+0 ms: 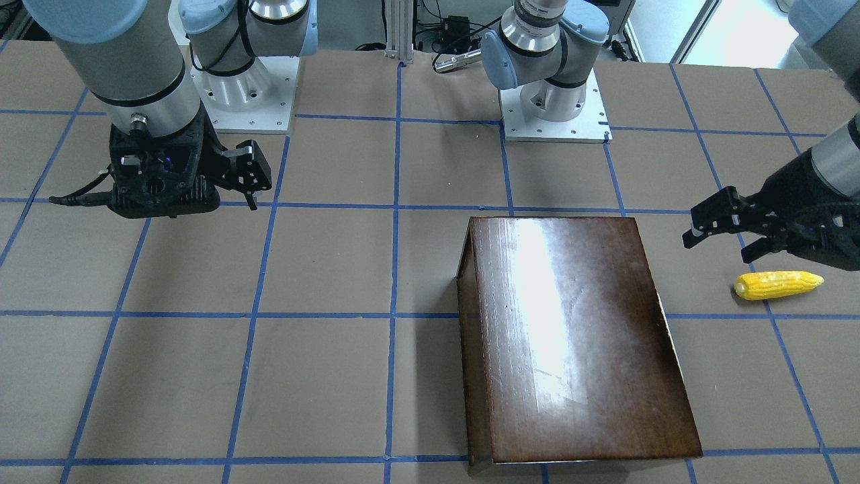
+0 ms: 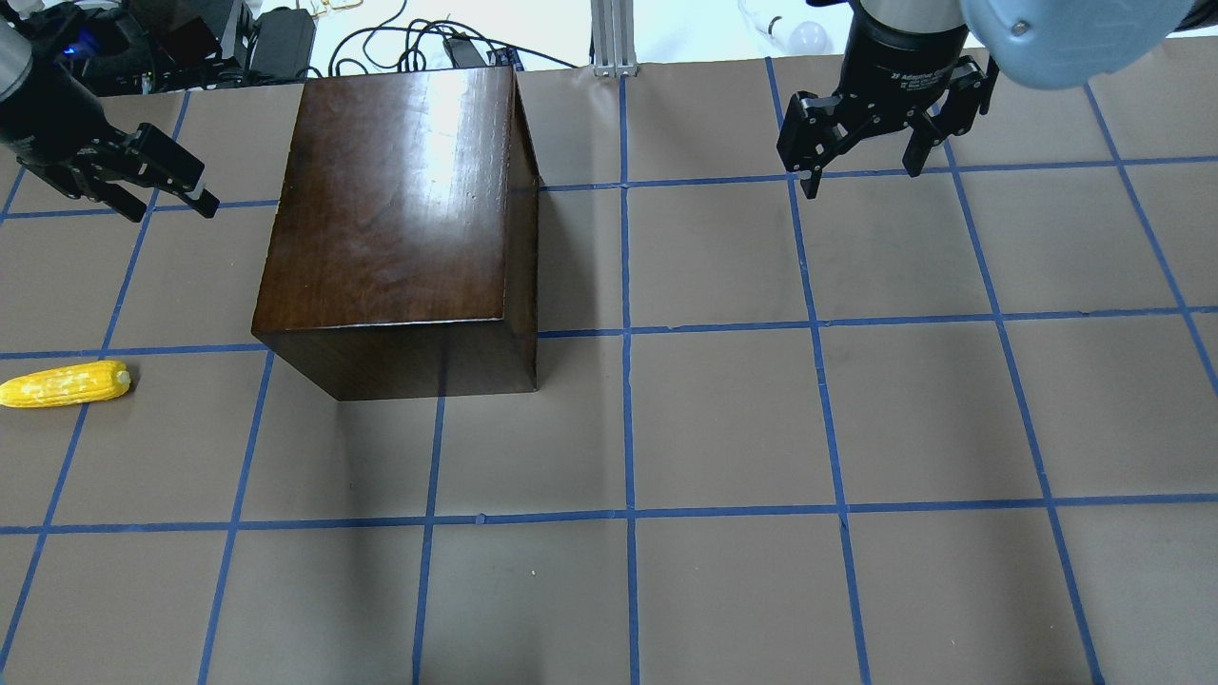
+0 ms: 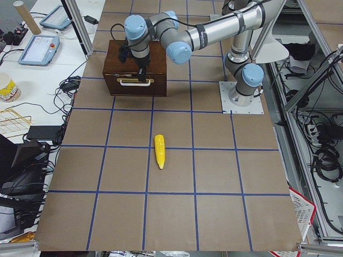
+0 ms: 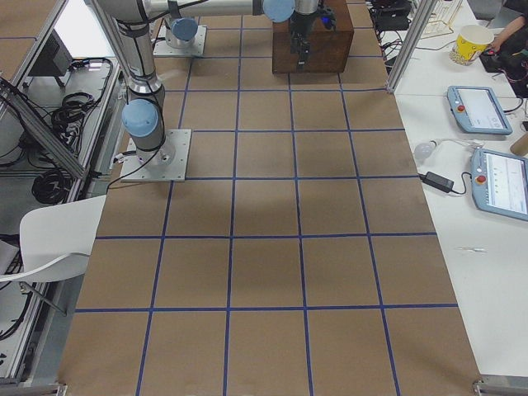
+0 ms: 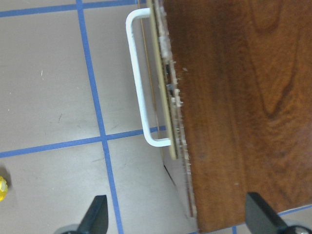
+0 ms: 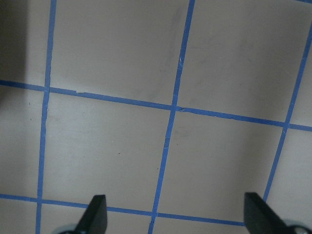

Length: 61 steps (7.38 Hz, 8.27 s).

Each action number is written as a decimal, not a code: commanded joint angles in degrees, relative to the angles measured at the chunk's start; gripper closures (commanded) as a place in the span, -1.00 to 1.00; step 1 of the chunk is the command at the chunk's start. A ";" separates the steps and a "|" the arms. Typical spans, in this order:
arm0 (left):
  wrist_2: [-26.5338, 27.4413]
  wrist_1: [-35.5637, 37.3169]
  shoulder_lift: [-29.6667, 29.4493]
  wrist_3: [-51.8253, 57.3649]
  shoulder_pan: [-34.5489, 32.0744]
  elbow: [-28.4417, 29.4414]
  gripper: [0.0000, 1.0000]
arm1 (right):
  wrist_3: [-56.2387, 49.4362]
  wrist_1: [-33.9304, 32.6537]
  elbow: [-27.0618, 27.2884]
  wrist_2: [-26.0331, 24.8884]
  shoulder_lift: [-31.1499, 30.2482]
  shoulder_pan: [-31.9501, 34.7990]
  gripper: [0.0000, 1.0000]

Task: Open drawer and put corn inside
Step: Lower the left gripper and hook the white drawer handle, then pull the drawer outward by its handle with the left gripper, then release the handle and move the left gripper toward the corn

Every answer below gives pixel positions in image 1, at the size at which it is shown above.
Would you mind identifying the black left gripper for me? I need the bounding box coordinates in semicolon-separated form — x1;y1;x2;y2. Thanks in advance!
682;149;841;264

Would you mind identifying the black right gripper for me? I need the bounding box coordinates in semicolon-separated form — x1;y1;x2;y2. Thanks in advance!
176;128;273;211

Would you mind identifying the yellow corn cob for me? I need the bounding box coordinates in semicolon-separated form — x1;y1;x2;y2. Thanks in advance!
733;270;825;300

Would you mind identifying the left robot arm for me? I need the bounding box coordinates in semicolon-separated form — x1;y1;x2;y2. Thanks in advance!
481;1;859;272

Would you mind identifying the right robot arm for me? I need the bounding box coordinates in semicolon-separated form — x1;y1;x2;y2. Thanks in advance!
24;1;318;218

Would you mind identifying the dark wooden drawer cabinet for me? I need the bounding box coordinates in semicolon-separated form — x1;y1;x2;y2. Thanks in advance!
456;216;704;476

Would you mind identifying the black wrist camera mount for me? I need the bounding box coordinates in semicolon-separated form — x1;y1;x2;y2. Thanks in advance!
107;110;220;218

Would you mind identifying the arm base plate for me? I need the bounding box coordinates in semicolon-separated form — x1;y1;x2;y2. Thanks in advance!
499;70;613;143
190;57;301;134

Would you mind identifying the aluminium frame post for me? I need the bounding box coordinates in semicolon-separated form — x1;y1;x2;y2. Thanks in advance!
381;0;415;67

